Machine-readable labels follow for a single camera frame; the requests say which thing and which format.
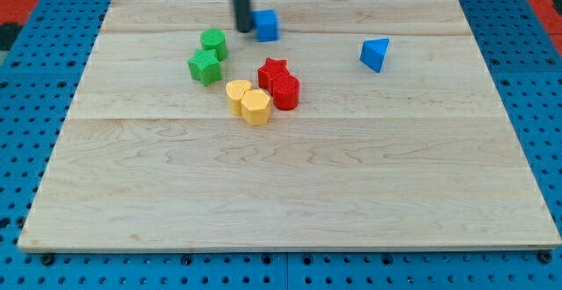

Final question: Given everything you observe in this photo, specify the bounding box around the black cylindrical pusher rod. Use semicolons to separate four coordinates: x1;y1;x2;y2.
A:
232;0;253;33

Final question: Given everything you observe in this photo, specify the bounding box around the yellow heart block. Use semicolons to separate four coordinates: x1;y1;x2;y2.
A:
226;79;252;116

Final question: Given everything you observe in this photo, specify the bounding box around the blue cube block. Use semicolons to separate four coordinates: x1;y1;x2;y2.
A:
252;9;279;42

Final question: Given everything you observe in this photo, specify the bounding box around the green cylinder block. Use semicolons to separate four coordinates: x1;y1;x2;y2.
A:
200;28;227;62

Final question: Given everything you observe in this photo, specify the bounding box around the green star block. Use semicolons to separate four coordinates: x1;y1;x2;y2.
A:
188;49;223;87

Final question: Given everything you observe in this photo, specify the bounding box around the red star block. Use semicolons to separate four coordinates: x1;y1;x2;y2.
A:
257;57;289;94

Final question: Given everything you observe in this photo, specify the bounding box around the red cylinder block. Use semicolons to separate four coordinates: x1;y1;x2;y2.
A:
272;75;300;111

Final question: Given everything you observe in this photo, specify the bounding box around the yellow hexagon block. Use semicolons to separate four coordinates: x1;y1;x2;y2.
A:
241;89;271;127

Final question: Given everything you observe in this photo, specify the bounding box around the blue triangular prism block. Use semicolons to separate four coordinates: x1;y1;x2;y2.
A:
359;38;390;73

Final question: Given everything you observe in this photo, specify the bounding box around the light wooden board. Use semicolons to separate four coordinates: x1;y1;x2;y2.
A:
18;0;561;253

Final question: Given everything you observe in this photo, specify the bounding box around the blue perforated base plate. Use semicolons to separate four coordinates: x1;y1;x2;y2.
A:
1;0;561;289

